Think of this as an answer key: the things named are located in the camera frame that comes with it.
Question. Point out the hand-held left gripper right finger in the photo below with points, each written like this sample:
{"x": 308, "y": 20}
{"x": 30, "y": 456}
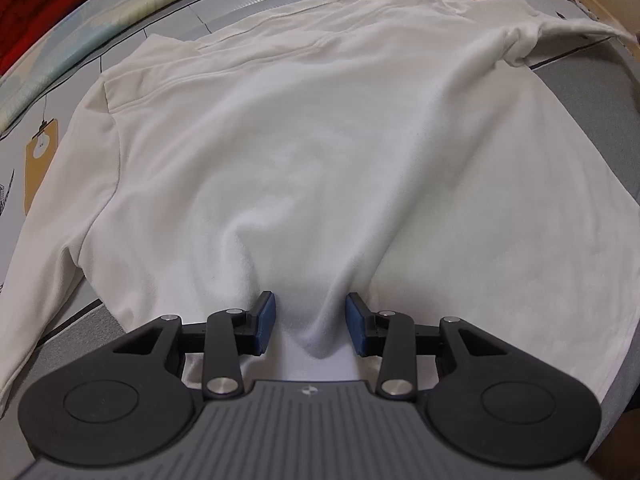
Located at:
{"x": 354, "y": 324}

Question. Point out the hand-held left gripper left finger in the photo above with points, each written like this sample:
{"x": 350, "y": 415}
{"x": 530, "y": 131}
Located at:
{"x": 266, "y": 322}

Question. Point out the white collared shirt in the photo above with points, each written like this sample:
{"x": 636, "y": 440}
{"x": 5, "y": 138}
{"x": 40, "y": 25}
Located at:
{"x": 320, "y": 160}

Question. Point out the grey printed bed sheet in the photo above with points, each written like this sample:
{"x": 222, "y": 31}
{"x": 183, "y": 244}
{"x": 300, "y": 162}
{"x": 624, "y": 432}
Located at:
{"x": 75, "y": 345}

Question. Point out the teal patterned quilt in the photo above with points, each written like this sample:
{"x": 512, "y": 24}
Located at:
{"x": 100, "y": 25}

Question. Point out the red cloth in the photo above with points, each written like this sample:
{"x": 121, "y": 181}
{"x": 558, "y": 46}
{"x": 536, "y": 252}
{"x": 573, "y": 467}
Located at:
{"x": 30, "y": 0}

